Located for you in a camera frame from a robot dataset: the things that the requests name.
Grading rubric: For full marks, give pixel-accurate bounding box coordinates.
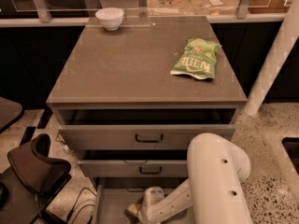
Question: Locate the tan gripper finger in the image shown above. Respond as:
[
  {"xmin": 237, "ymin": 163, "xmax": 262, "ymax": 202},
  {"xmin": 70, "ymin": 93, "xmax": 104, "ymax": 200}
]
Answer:
[{"xmin": 127, "ymin": 203, "xmax": 142, "ymax": 217}]

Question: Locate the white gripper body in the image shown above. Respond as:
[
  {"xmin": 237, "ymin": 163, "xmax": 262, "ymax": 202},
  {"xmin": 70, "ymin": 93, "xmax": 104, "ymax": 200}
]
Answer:
[{"xmin": 139, "ymin": 187, "xmax": 164, "ymax": 224}]

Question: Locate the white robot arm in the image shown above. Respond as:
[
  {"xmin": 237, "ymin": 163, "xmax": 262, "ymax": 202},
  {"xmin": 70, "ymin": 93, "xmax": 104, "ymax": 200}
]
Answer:
[{"xmin": 127, "ymin": 133, "xmax": 253, "ymax": 224}]

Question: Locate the grey bottom drawer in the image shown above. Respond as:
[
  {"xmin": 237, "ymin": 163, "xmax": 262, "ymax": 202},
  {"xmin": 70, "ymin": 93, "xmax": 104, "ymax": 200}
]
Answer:
[{"xmin": 92, "ymin": 178, "xmax": 182, "ymax": 224}]

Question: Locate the grey drawer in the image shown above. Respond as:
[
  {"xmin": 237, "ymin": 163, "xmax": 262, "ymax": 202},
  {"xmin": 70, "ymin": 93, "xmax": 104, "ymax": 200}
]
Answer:
[
  {"xmin": 92, "ymin": 178, "xmax": 182, "ymax": 224},
  {"xmin": 59, "ymin": 108, "xmax": 235, "ymax": 150},
  {"xmin": 78, "ymin": 150, "xmax": 188, "ymax": 178}
]

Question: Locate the grey middle drawer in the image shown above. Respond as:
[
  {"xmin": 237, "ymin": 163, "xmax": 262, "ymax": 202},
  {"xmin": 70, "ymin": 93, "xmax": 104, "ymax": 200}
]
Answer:
[{"xmin": 78, "ymin": 150, "xmax": 188, "ymax": 178}]

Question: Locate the grey top drawer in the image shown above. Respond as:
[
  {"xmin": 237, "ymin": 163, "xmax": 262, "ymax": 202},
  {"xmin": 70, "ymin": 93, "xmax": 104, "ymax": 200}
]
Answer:
[{"xmin": 59, "ymin": 108, "xmax": 235, "ymax": 150}]

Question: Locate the grey drawer cabinet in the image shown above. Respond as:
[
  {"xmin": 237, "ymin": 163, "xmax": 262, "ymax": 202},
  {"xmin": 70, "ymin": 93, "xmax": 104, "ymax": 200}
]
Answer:
[{"xmin": 46, "ymin": 15, "xmax": 248, "ymax": 224}]

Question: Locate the dark brown chair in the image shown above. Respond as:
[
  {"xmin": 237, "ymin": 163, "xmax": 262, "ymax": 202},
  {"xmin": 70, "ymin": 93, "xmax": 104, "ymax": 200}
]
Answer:
[{"xmin": 0, "ymin": 134, "xmax": 71, "ymax": 224}]

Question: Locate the green chip bag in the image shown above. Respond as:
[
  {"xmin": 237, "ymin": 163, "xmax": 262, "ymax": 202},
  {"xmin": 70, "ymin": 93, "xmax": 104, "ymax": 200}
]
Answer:
[{"xmin": 170, "ymin": 38, "xmax": 221, "ymax": 80}]

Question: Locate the dark round table edge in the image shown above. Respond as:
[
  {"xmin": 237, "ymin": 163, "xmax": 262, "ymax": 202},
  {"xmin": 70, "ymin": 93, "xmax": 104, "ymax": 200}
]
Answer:
[{"xmin": 0, "ymin": 97, "xmax": 23, "ymax": 133}]

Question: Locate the white ceramic bowl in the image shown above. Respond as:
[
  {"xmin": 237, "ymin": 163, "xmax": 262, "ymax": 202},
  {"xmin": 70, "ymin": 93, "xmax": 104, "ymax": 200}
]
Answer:
[{"xmin": 95, "ymin": 7, "xmax": 124, "ymax": 31}]

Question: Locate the flattened cardboard box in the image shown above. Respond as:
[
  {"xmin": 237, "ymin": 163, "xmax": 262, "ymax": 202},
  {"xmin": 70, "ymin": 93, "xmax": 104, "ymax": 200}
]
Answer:
[{"xmin": 147, "ymin": 0, "xmax": 239, "ymax": 16}]

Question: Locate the white diagonal pole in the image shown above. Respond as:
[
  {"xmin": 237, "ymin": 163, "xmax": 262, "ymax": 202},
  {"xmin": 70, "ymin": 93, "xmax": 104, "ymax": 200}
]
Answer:
[{"xmin": 243, "ymin": 0, "xmax": 299, "ymax": 116}]

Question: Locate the black floor cable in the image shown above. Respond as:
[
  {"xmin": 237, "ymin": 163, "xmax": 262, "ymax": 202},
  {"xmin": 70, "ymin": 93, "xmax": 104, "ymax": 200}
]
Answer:
[{"xmin": 65, "ymin": 187, "xmax": 97, "ymax": 224}]

